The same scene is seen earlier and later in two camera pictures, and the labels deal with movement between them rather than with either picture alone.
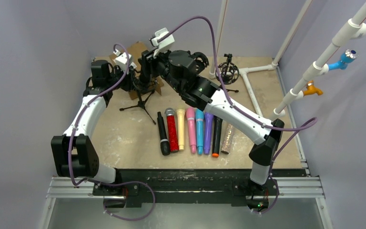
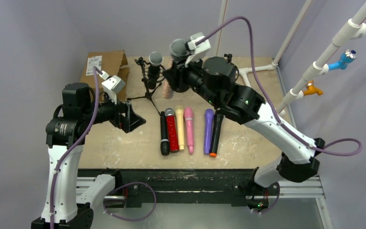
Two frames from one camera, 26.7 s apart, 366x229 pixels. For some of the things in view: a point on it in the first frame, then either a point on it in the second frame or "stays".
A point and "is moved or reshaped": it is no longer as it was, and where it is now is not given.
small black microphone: (164, 142) stays
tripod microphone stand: (141, 104) is moved or reshaped
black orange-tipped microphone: (218, 122) stays
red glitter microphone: (170, 113) stays
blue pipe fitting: (349, 56) stays
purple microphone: (208, 132) stays
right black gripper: (147, 67) → (179, 73)
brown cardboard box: (135, 50) is moved or reshaped
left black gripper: (127, 80) → (123, 115)
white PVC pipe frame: (356, 28) stays
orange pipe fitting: (311, 89) stays
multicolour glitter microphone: (226, 145) → (179, 48)
